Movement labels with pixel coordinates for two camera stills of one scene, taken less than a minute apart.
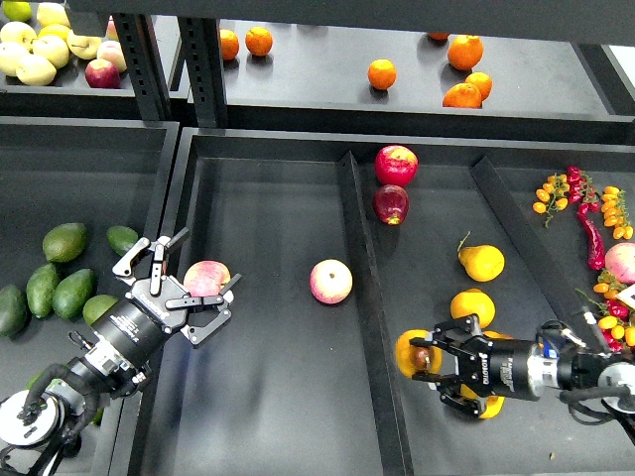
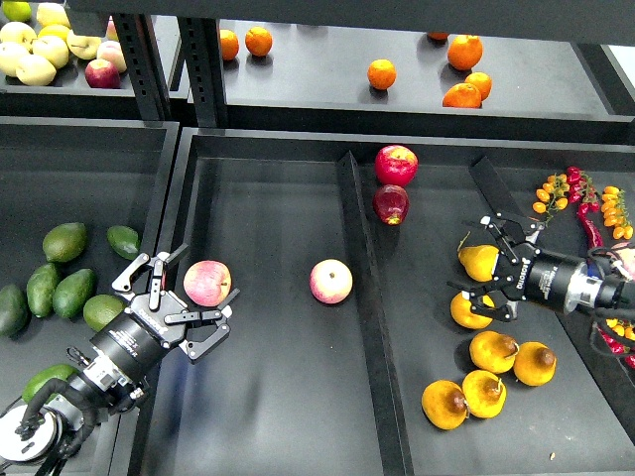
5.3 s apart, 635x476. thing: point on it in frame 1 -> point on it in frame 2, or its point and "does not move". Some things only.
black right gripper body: [496, 367] -> [556, 282]
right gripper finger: [451, 393] -> [504, 306]
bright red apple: [396, 166] does not move
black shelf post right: [201, 45] does not move
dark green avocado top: [121, 238] does not move
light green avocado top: [64, 242] does not move
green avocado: [72, 292] does not move
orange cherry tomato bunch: [552, 197] does not move
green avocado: [40, 290] does not move
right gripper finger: [448, 334] -> [509, 232]
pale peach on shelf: [112, 52] does not move
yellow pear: [417, 359] -> [444, 405]
